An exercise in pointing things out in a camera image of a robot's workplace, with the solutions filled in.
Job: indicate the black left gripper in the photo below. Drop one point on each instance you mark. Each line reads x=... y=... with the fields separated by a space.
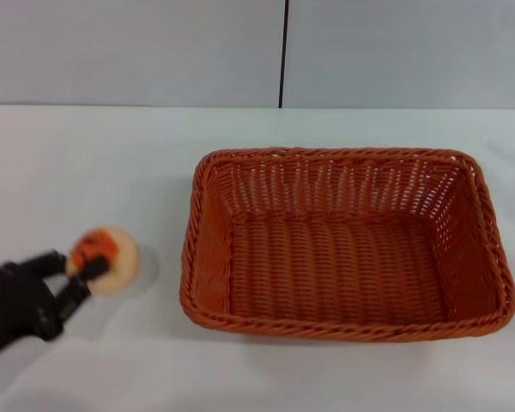
x=19 y=304

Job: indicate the round bread with orange centre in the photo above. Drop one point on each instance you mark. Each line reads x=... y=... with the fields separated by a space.
x=118 y=262

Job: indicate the orange woven plastic basket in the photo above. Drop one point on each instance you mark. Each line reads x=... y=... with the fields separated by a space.
x=347 y=266

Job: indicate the black vertical wall strip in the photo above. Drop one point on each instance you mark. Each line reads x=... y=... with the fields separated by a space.
x=283 y=53

